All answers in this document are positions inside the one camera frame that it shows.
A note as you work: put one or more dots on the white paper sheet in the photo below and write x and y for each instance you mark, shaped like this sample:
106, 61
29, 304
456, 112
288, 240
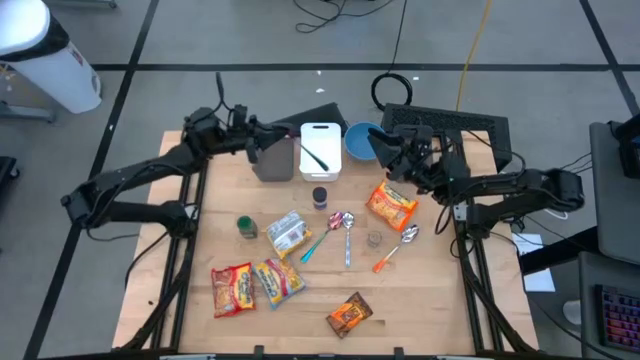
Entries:
539, 282
524, 245

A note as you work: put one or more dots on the white plastic bin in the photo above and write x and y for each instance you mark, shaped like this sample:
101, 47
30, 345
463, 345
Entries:
320, 135

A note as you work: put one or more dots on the black table clamp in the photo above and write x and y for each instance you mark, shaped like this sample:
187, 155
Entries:
259, 351
399, 352

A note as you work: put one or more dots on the black slanted panel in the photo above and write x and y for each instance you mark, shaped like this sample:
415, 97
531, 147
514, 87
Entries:
320, 117

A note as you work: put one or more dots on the small cork-stoppered glass jar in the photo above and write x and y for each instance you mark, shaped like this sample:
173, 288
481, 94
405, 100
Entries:
374, 239

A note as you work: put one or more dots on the grey furniture foot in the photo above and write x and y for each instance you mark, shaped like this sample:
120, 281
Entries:
30, 116

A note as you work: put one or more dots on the blue bowl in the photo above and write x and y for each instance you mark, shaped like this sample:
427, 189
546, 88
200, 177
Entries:
357, 142

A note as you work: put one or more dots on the spice bottle purple label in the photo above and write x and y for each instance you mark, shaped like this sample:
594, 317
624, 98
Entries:
320, 197

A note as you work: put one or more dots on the yellow and silver ramen packet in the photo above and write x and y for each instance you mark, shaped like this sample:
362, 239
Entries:
287, 234

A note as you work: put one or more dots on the grey plastic bin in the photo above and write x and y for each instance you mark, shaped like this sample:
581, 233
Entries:
275, 165

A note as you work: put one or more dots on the green-lidded spice jar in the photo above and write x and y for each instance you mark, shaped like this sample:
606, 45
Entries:
247, 227

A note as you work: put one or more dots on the orange ramen packet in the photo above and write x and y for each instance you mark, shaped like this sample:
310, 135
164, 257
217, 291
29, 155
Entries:
391, 206

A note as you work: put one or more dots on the backlit keyboard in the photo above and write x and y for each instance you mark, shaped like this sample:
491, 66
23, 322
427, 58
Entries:
620, 320

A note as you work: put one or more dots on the white computer mouse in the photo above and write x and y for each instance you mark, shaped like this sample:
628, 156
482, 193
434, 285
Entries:
572, 312

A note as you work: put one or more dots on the right grey bin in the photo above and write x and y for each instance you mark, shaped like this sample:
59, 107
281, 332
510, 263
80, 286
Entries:
465, 120

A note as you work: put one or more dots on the red ramen packet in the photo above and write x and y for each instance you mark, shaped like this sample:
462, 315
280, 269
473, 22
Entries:
232, 291

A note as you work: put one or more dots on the yellow blue ramen packet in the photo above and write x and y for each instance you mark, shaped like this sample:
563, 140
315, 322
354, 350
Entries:
280, 282

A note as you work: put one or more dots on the grey desk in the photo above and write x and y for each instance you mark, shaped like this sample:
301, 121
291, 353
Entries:
587, 310
615, 215

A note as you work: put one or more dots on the brown orange snack pouch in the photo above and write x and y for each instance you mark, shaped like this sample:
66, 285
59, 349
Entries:
350, 315

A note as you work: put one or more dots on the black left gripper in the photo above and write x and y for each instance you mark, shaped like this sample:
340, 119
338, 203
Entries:
245, 135

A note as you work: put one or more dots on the black beam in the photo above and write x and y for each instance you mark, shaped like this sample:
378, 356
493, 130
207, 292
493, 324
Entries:
560, 252

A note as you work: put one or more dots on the black electronic box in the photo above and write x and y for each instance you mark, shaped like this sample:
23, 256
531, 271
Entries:
631, 150

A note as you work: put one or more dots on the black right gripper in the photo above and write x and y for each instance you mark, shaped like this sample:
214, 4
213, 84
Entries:
422, 155

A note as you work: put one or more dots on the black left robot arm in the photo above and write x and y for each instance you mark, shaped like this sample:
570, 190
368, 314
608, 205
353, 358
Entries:
135, 172

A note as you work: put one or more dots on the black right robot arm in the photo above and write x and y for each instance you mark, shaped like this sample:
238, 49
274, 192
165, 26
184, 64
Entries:
500, 185

